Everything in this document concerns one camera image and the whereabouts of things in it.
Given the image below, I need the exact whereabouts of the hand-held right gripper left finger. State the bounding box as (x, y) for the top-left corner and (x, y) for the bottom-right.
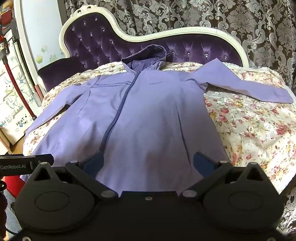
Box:
(30, 152), (119, 201)

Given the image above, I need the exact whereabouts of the purple tufted sofa white frame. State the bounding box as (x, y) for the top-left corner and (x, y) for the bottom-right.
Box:
(37, 5), (250, 93)

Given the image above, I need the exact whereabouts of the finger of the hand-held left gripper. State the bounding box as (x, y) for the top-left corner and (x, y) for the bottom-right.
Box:
(0, 153), (55, 174)

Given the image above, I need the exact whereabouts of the floral blanket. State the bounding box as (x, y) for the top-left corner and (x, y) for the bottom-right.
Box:
(24, 61), (296, 195)

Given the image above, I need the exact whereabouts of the brown damask curtain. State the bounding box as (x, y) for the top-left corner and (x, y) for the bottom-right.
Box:
(63, 0), (296, 232)

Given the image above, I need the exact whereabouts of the red stick vacuum cleaner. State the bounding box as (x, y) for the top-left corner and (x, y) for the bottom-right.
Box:
(0, 23), (37, 118)

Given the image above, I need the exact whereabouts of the white rabbit print drawer cabinet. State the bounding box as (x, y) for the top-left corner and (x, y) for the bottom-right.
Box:
(0, 30), (40, 144)

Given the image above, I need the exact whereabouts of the purple hooded zip jacket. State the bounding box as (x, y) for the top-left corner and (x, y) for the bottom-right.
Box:
(20, 44), (294, 193)

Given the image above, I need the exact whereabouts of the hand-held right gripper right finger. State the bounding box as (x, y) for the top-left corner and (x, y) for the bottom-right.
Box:
(180, 152), (267, 201)

